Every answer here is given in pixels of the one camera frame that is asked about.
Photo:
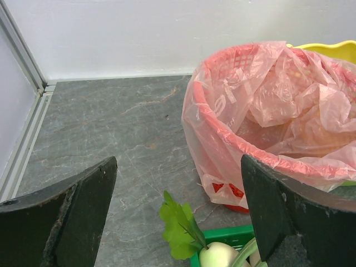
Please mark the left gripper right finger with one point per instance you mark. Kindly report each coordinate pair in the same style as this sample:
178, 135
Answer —
296, 224

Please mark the green vegetable tray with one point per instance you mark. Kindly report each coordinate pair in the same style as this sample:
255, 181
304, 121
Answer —
237, 236

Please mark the green long beans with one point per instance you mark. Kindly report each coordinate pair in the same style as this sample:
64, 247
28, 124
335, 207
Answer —
244, 253

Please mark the pink plastic bin liner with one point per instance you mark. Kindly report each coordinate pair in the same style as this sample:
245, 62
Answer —
278, 111

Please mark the red trash bin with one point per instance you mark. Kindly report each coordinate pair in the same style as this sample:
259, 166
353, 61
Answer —
217, 116

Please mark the white radish with leaves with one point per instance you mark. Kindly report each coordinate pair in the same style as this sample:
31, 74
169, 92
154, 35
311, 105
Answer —
185, 238

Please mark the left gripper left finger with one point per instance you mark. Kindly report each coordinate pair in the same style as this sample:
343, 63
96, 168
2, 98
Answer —
59, 225

